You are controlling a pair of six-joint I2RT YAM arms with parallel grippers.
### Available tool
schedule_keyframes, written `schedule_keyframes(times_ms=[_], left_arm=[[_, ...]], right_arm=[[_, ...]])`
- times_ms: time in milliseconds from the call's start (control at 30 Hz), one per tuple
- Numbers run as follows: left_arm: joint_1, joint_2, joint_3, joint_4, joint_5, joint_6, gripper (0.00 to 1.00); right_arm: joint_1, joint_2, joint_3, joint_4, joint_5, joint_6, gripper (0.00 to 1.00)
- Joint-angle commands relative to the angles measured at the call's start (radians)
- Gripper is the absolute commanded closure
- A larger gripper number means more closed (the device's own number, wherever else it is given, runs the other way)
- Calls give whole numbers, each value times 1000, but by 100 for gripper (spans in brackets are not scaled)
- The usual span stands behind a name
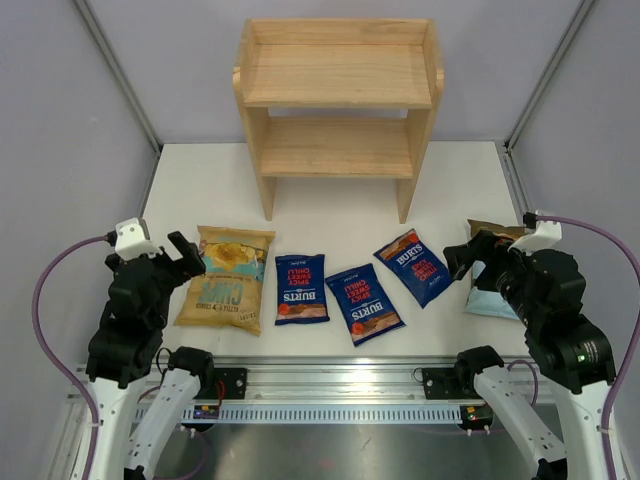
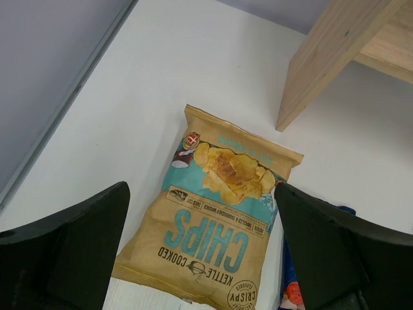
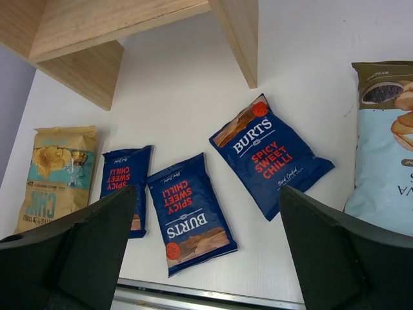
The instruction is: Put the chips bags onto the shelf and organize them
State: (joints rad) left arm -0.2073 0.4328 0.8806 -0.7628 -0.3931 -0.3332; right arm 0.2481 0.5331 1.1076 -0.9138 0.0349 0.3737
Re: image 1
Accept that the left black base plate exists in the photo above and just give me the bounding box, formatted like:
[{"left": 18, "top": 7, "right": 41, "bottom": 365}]
[{"left": 195, "top": 368, "right": 247, "bottom": 402}]

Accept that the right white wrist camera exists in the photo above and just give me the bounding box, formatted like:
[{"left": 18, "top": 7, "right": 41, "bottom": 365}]
[{"left": 509, "top": 211, "right": 562, "bottom": 255}]

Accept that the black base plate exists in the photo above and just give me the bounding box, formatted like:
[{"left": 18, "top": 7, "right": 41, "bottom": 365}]
[
  {"left": 412, "top": 367, "right": 480, "bottom": 400},
  {"left": 195, "top": 368, "right": 247, "bottom": 402}
]

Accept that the purple cable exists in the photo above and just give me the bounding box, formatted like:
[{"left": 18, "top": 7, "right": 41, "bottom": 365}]
[
  {"left": 544, "top": 215, "right": 640, "bottom": 480},
  {"left": 31, "top": 234, "right": 117, "bottom": 480}
]

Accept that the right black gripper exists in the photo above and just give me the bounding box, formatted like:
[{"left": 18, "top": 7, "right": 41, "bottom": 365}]
[{"left": 443, "top": 228, "right": 544, "bottom": 326}]

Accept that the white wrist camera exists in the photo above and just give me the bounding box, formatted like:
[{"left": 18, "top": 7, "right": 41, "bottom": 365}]
[
  {"left": 509, "top": 211, "right": 562, "bottom": 255},
  {"left": 114, "top": 218, "right": 163, "bottom": 261}
]

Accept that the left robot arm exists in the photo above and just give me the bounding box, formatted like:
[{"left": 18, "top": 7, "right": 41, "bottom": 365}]
[{"left": 86, "top": 224, "right": 216, "bottom": 479}]

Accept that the blue burts chips bag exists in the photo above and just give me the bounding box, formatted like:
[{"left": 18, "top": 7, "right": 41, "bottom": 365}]
[
  {"left": 275, "top": 254, "right": 330, "bottom": 326},
  {"left": 325, "top": 263, "right": 405, "bottom": 347},
  {"left": 374, "top": 229, "right": 452, "bottom": 308}
]

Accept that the right blue Burts chips bag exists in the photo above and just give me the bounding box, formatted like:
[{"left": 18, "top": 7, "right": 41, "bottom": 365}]
[{"left": 374, "top": 229, "right": 452, "bottom": 308}]

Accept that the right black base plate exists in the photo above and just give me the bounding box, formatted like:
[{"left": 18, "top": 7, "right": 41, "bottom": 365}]
[{"left": 412, "top": 367, "right": 480, "bottom": 400}]

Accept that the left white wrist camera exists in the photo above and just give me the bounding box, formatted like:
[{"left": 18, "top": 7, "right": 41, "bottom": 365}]
[{"left": 114, "top": 218, "right": 163, "bottom": 261}]

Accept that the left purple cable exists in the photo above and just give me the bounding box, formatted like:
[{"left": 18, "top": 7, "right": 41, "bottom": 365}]
[{"left": 31, "top": 234, "right": 117, "bottom": 480}]

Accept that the aluminium frame post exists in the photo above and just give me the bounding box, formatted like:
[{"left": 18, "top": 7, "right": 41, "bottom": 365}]
[
  {"left": 504, "top": 0, "right": 599, "bottom": 155},
  {"left": 71, "top": 0, "right": 163, "bottom": 158}
]

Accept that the right aluminium frame post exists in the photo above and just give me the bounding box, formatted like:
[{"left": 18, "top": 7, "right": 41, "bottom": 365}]
[{"left": 504, "top": 0, "right": 599, "bottom": 155}]

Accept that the left blue Burts chips bag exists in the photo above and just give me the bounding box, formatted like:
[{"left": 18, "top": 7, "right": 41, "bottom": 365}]
[{"left": 275, "top": 254, "right": 330, "bottom": 326}]

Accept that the middle blue Burts chips bag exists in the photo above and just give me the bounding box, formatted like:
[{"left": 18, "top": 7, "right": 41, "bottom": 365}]
[{"left": 325, "top": 263, "right": 405, "bottom": 347}]

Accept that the light blue cassava chips bag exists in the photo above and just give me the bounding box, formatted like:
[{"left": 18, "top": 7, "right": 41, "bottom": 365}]
[{"left": 465, "top": 219, "right": 526, "bottom": 320}]

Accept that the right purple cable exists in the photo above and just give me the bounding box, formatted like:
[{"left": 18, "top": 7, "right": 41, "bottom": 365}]
[{"left": 544, "top": 215, "right": 640, "bottom": 480}]

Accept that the large yellow kettle chips bag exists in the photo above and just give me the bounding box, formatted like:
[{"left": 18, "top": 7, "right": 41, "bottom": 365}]
[{"left": 175, "top": 226, "right": 276, "bottom": 336}]

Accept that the left aluminium frame post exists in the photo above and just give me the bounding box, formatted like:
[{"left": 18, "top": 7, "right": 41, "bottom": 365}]
[{"left": 71, "top": 0, "right": 163, "bottom": 158}]

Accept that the wooden two-tier shelf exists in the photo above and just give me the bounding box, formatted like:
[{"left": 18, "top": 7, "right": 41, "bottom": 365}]
[{"left": 233, "top": 18, "right": 445, "bottom": 220}]

